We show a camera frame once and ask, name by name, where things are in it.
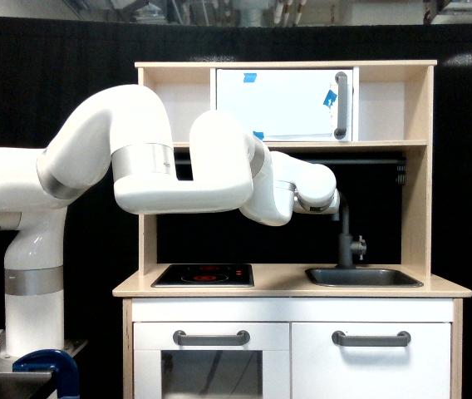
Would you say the blue C-clamp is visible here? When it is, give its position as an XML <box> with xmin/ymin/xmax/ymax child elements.
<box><xmin>12</xmin><ymin>349</ymin><xmax>80</xmax><ymax>399</ymax></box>

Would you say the grey faucet valve handle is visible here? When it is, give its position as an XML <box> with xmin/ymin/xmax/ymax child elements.
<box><xmin>351</xmin><ymin>235</ymin><xmax>367</xmax><ymax>260</ymax></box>

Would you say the blue tape right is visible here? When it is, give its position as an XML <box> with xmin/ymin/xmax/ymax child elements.
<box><xmin>323</xmin><ymin>89</ymin><xmax>338</xmax><ymax>109</ymax></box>

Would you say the grey microwave door handle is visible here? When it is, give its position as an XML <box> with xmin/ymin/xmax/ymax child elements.
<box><xmin>334</xmin><ymin>71</ymin><xmax>348</xmax><ymax>140</ymax></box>

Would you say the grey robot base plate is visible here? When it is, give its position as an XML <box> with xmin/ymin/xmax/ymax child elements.
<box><xmin>0</xmin><ymin>339</ymin><xmax>88</xmax><ymax>377</ymax></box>

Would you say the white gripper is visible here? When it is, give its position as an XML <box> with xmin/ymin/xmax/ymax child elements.
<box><xmin>293</xmin><ymin>190</ymin><xmax>340</xmax><ymax>214</ymax></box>

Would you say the grey toy sink basin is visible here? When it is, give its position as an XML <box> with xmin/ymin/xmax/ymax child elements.
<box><xmin>305</xmin><ymin>268</ymin><xmax>423</xmax><ymax>288</ymax></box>

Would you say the grey oven door handle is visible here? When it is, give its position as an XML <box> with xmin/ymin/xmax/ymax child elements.
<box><xmin>173</xmin><ymin>330</ymin><xmax>250</xmax><ymax>347</ymax></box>

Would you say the blue tape bottom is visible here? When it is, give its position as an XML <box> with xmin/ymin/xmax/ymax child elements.
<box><xmin>253</xmin><ymin>131</ymin><xmax>264</xmax><ymax>140</ymax></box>

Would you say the grey cabinet door handle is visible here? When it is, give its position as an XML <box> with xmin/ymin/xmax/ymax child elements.
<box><xmin>332</xmin><ymin>331</ymin><xmax>411</xmax><ymax>347</ymax></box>

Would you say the black toy stovetop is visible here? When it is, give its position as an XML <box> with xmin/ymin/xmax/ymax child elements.
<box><xmin>151</xmin><ymin>264</ymin><xmax>254</xmax><ymax>288</ymax></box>

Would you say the white oven door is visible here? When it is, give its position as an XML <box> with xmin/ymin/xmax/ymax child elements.
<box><xmin>133</xmin><ymin>322</ymin><xmax>291</xmax><ymax>398</ymax></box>

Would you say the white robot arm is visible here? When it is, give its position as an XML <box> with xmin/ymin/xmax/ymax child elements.
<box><xmin>0</xmin><ymin>85</ymin><xmax>340</xmax><ymax>357</ymax></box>

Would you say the wooden toy kitchen frame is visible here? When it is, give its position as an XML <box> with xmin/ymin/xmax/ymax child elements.
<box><xmin>114</xmin><ymin>60</ymin><xmax>471</xmax><ymax>398</ymax></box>

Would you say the blue tape top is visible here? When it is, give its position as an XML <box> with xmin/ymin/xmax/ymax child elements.
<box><xmin>243</xmin><ymin>72</ymin><xmax>257</xmax><ymax>83</ymax></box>

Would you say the grey hanging rail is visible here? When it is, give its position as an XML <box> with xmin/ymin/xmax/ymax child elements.
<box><xmin>175</xmin><ymin>158</ymin><xmax>406</xmax><ymax>167</ymax></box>

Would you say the white cabinet door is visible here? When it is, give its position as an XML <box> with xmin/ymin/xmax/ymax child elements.
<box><xmin>291</xmin><ymin>323</ymin><xmax>451</xmax><ymax>398</ymax></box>

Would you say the blue tape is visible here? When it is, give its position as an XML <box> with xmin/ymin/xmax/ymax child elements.
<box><xmin>253</xmin><ymin>131</ymin><xmax>264</xmax><ymax>140</ymax></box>
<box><xmin>243</xmin><ymin>72</ymin><xmax>257</xmax><ymax>83</ymax></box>
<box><xmin>323</xmin><ymin>89</ymin><xmax>338</xmax><ymax>109</ymax></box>

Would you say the white microwave door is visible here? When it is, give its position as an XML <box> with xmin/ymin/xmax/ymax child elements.
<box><xmin>215</xmin><ymin>69</ymin><xmax>359</xmax><ymax>142</ymax></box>

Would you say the grey toy faucet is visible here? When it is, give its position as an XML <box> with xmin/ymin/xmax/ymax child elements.
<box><xmin>336</xmin><ymin>193</ymin><xmax>355</xmax><ymax>269</ymax></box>

